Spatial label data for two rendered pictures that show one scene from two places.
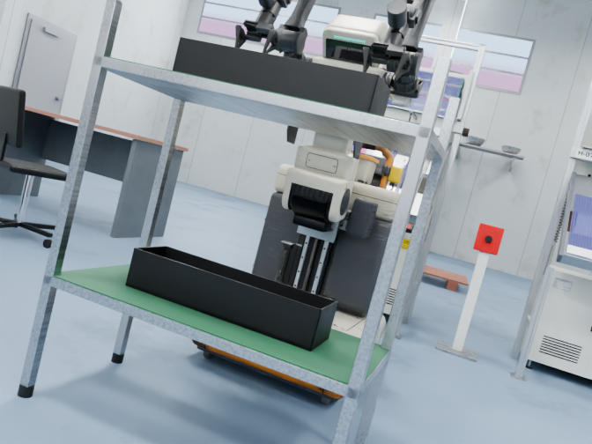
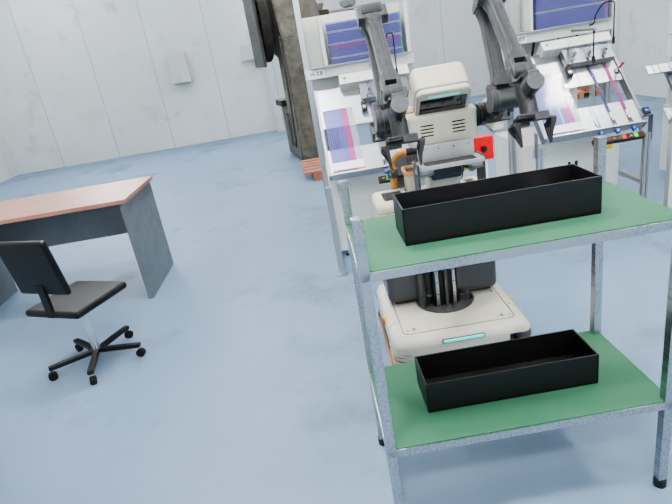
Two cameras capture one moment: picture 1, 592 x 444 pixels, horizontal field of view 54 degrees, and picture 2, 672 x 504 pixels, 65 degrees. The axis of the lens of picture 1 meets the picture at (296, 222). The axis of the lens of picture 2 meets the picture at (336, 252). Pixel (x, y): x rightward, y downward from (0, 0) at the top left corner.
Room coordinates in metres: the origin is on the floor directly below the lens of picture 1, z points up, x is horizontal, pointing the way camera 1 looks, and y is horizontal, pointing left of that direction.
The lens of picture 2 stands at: (0.35, 1.07, 1.52)
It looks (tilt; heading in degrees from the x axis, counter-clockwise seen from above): 21 degrees down; 342
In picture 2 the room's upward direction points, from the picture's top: 10 degrees counter-clockwise
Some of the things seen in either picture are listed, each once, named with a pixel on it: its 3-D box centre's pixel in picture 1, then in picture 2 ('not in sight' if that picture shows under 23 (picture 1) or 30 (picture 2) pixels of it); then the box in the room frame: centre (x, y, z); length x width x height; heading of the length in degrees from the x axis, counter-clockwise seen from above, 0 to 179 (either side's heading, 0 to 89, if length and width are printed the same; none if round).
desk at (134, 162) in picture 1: (80, 168); (62, 250); (4.74, 1.82, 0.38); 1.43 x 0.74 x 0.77; 72
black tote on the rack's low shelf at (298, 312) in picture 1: (231, 293); (503, 369); (1.62, 0.13, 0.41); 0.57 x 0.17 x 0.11; 72
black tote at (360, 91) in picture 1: (279, 83); (492, 203); (1.62, 0.14, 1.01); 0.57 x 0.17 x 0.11; 72
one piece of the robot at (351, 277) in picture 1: (329, 229); (434, 234); (2.48, -0.15, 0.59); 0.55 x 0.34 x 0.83; 72
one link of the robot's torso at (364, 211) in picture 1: (332, 210); not in sight; (2.22, -0.12, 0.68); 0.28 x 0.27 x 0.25; 72
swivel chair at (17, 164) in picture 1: (32, 167); (78, 297); (3.46, 1.61, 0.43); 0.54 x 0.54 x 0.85
